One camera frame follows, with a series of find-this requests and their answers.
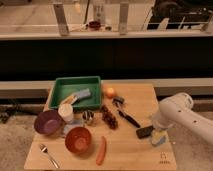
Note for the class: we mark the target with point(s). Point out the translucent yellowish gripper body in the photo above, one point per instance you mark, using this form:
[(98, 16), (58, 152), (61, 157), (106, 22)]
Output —
[(157, 132)]

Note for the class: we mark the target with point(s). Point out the black eraser block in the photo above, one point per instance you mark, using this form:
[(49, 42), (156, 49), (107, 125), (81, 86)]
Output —
[(144, 132)]

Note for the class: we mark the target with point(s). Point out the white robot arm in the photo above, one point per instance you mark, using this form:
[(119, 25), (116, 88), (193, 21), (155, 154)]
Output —
[(178, 109)]

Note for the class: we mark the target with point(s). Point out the green plastic tray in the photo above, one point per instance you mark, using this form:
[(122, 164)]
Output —
[(63, 87)]

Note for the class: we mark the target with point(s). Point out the small blue cup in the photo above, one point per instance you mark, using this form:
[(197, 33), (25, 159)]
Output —
[(158, 139)]

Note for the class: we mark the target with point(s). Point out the bunch of dark grapes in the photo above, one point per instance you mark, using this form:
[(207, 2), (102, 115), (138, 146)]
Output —
[(109, 118)]

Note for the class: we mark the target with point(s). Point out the orange carrot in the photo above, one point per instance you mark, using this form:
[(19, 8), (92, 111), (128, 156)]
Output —
[(102, 151)]

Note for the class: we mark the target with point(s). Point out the orange fruit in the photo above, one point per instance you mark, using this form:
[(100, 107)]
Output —
[(110, 92)]

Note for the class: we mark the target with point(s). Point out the small metal cup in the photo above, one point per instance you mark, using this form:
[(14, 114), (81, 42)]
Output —
[(88, 117)]

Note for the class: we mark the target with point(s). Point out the wooden board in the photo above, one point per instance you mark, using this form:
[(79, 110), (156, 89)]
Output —
[(124, 152)]

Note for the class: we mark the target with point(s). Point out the brown-red bowl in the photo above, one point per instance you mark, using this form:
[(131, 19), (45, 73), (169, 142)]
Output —
[(78, 140)]

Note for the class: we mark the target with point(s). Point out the blue and yellow sponge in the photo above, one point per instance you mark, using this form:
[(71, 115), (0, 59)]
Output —
[(79, 95)]

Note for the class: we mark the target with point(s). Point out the white cup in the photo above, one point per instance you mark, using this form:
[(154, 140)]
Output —
[(66, 112)]

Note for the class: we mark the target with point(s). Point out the purple bowl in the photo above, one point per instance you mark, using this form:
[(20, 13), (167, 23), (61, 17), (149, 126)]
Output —
[(47, 122)]

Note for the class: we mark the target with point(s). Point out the silver fork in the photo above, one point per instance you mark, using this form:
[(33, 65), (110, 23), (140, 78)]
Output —
[(44, 150)]

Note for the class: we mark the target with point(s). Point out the dark red background bowl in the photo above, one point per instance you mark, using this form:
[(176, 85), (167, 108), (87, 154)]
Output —
[(94, 25)]

